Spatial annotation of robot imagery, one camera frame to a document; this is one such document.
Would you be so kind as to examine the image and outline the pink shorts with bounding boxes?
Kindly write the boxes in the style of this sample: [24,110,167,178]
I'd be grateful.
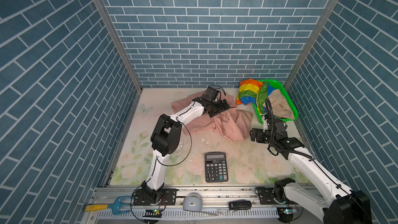
[183,93,253,142]

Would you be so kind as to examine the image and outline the green plastic basket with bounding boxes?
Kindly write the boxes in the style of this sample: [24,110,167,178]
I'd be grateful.
[254,79,299,124]

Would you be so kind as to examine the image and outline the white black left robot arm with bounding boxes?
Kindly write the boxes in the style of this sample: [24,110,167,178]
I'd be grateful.
[141,85,231,205]

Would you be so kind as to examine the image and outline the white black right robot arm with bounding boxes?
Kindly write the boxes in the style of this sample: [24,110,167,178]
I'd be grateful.
[249,118,372,224]

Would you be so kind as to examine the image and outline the beige shorts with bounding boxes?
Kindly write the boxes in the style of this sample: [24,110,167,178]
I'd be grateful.
[268,89,294,120]

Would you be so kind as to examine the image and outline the rainbow striped shorts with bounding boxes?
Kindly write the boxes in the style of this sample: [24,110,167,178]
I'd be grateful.
[236,79,264,105]

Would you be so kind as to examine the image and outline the black desk calculator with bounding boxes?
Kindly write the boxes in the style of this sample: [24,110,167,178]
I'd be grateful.
[204,151,229,183]

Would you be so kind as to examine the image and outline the black key fob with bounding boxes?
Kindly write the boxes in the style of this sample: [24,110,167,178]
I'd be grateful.
[229,200,252,211]

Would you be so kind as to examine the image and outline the right circuit board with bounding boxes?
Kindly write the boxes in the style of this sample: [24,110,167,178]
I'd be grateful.
[277,207,294,224]

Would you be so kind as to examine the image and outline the circuit board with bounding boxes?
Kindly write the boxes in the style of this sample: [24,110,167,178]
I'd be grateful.
[277,207,294,224]
[142,209,163,223]

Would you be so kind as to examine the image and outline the grey tape measure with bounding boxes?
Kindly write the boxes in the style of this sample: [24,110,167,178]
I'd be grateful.
[182,193,203,212]

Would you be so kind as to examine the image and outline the left circuit board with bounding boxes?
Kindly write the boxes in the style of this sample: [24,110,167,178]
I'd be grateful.
[142,209,163,223]

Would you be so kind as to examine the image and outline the blue yellow hand fork tool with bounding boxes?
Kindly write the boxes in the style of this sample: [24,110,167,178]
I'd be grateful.
[85,196,132,215]

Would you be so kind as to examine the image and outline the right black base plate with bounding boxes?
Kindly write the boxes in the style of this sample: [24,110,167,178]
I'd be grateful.
[255,187,278,205]

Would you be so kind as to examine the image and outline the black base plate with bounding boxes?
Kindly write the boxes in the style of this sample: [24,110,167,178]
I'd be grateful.
[255,187,278,205]
[133,188,177,206]

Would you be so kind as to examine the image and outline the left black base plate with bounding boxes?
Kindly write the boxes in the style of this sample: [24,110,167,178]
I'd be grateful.
[133,188,177,206]

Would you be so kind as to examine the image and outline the aluminium corner post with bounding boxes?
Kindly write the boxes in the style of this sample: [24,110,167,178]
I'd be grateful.
[92,0,142,93]

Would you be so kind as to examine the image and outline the aluminium front rail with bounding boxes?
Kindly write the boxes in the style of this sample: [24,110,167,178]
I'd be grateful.
[83,185,352,224]

